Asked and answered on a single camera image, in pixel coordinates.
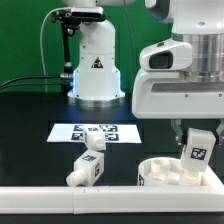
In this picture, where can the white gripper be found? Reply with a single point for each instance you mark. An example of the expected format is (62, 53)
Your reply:
(166, 95)

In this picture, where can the white round stool seat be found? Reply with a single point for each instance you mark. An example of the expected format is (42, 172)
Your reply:
(165, 171)

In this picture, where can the white L-shaped fence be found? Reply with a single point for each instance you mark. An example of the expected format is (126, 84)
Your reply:
(207, 196)

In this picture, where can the white marker sheet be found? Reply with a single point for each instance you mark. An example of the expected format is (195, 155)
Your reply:
(114, 133)

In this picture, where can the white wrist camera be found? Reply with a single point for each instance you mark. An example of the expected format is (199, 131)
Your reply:
(166, 55)

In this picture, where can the black camera on stand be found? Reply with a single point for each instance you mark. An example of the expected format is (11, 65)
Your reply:
(71, 19)

